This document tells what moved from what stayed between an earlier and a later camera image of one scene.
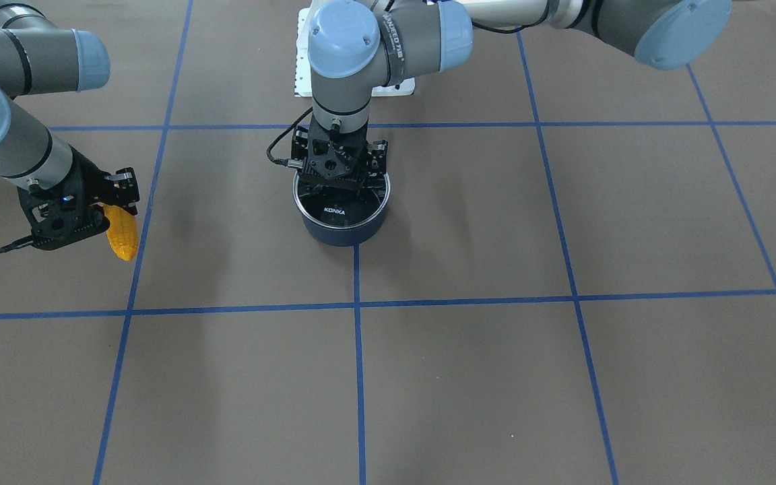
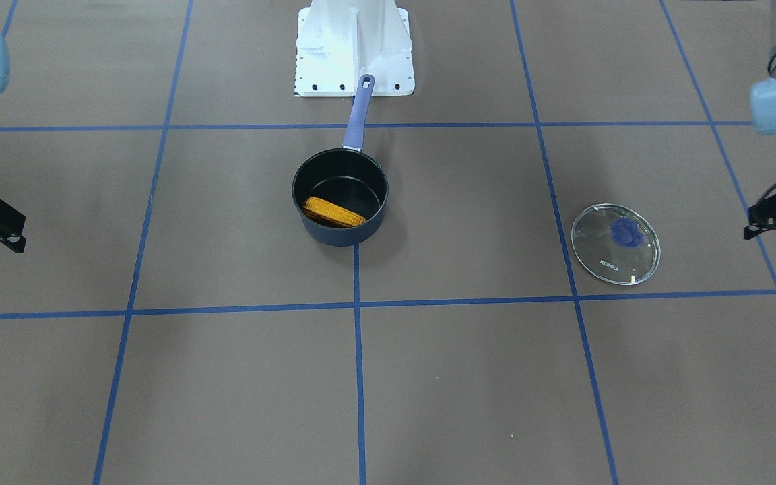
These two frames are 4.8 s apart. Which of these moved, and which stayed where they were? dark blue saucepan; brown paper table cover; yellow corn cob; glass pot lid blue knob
Moved: yellow corn cob; glass pot lid blue knob
Stayed: dark blue saucepan; brown paper table cover
